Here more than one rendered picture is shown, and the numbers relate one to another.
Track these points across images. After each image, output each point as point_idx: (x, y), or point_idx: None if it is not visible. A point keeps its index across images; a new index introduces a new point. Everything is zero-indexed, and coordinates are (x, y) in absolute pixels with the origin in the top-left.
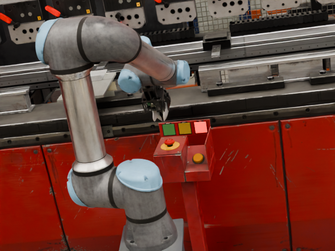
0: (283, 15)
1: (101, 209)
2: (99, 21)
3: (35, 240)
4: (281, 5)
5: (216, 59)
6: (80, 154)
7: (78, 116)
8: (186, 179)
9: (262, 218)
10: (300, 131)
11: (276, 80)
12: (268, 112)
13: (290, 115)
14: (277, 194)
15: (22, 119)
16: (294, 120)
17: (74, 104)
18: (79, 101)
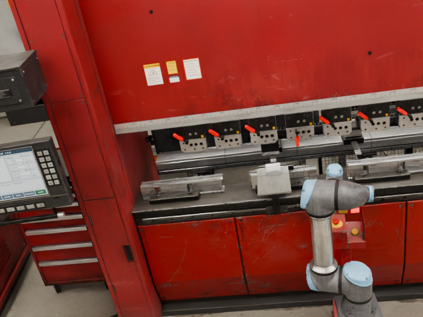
0: (395, 114)
1: (272, 257)
2: (349, 187)
3: (223, 277)
4: (413, 124)
5: (350, 149)
6: (320, 261)
7: (323, 240)
8: (349, 246)
9: (386, 261)
10: (420, 207)
11: (404, 173)
12: (400, 196)
13: (414, 198)
14: (399, 247)
15: (220, 199)
16: (417, 201)
17: (321, 234)
18: (325, 232)
